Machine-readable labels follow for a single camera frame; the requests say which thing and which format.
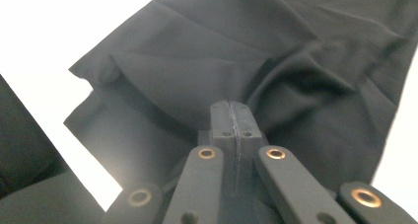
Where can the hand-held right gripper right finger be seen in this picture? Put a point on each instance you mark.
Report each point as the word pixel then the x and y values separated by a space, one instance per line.
pixel 246 125

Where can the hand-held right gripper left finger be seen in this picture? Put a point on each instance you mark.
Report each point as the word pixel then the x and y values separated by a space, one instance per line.
pixel 222 122

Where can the black pants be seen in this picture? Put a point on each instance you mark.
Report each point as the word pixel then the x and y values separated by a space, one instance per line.
pixel 230 46

